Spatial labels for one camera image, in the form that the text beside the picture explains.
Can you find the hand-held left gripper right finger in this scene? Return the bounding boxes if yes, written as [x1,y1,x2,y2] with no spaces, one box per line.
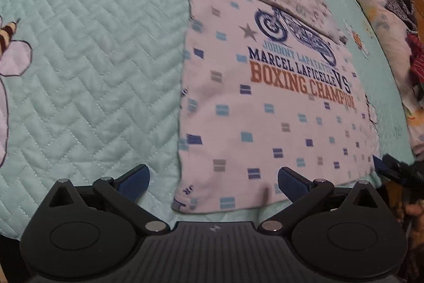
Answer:
[258,166,378,234]

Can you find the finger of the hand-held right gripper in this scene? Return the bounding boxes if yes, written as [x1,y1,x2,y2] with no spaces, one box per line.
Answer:
[372,153,409,186]

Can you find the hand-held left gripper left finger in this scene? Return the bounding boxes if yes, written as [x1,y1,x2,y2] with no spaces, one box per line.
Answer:
[49,164,169,234]

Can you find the white printed long-sleeve shirt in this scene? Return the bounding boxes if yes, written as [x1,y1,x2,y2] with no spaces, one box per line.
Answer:
[171,0,381,215]

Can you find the person's right hand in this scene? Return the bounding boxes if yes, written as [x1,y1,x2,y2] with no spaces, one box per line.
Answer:
[397,200,424,227]

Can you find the red striped garment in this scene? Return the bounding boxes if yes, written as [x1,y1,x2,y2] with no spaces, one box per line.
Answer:
[406,33,424,85]

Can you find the mint bee-print quilt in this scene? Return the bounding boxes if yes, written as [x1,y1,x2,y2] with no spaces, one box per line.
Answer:
[0,0,416,239]

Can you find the pink floral pillow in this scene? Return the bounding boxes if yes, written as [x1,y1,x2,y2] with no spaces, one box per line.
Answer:
[303,0,424,156]

